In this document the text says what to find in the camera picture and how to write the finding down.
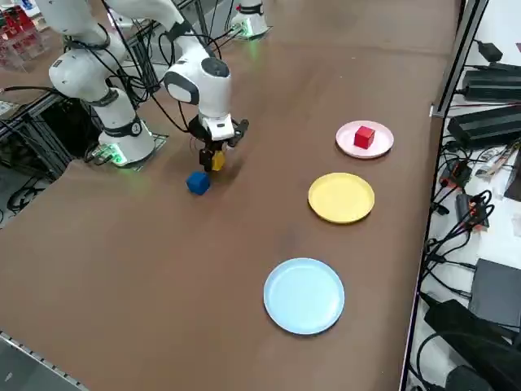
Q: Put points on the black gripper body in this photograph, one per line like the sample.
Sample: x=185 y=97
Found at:
x=240 y=130

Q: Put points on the black bag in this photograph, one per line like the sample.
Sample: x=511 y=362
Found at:
x=476 y=342

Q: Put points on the clear acrylic rack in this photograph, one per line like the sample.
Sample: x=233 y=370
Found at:
x=20 y=45

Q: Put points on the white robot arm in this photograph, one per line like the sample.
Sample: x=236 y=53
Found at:
x=250 y=18
x=203 y=85

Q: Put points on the dark aluminium frame stand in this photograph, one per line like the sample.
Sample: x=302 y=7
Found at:
x=53 y=134

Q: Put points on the red and black device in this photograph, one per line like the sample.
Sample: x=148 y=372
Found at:
x=470 y=212
x=458 y=173

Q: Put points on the white plate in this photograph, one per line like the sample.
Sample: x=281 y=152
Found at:
x=382 y=140

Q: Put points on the flat black box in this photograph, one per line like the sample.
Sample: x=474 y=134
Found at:
x=496 y=291

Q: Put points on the small black power adapter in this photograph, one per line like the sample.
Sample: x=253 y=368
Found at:
x=490 y=51

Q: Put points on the aluminium profile post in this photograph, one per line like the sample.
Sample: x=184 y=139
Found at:
x=460 y=57

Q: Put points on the blue cube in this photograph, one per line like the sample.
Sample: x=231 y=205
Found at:
x=198 y=184

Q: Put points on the yellow cube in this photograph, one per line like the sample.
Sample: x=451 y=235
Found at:
x=219 y=161

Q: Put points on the red cube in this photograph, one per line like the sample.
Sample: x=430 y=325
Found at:
x=364 y=137

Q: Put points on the aluminium frame rail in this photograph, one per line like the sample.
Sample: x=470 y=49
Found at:
x=36 y=360

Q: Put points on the long black power brick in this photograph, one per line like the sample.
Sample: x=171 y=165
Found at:
x=488 y=124

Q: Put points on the yellow plate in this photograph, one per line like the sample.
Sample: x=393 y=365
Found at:
x=341 y=198

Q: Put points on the light blue plate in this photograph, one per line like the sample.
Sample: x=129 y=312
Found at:
x=303 y=296

